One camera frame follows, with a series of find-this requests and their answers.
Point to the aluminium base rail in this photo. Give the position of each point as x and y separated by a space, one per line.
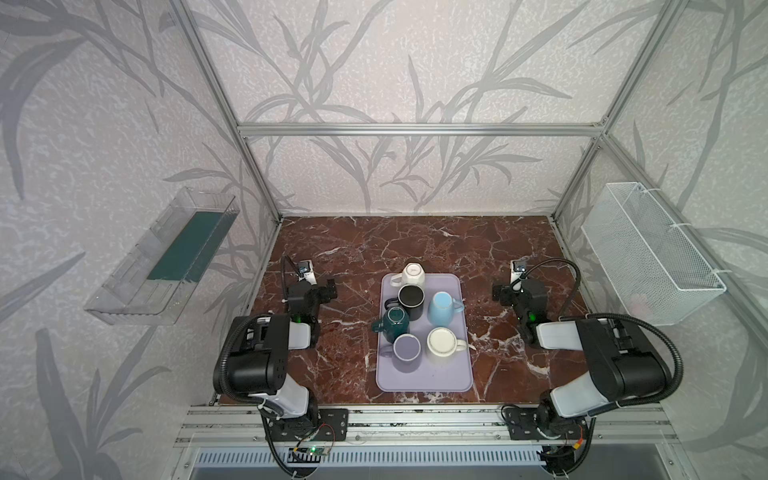
414 424

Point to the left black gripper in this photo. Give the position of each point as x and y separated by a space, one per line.
321 293

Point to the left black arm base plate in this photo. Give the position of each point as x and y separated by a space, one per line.
327 424

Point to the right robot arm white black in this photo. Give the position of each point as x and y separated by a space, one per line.
629 361

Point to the green pad in bin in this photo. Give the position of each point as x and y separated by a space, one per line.
192 250

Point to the lavender rectangular tray mat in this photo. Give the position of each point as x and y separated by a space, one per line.
425 374

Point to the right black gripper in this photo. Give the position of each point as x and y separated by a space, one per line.
507 293

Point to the light blue mug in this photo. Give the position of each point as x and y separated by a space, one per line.
442 309

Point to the white mug red interior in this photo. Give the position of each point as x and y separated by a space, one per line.
442 343

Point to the white octagonal mug upside down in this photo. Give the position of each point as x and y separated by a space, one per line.
412 274

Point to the lavender purple mug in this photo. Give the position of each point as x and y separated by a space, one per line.
403 355

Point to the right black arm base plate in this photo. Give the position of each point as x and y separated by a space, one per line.
534 423

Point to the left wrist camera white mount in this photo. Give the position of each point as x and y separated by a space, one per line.
305 272

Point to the aluminium frame crossbar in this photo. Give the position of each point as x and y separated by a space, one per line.
419 129

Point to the dark green mug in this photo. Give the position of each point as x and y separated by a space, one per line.
392 324

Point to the black mug white rim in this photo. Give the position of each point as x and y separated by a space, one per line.
411 298

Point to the green circuit board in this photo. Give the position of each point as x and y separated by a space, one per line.
311 453

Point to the clear plastic wall bin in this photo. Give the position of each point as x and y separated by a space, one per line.
127 297

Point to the white wire mesh basket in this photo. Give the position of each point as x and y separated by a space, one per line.
656 271

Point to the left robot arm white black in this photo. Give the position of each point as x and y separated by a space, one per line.
252 365

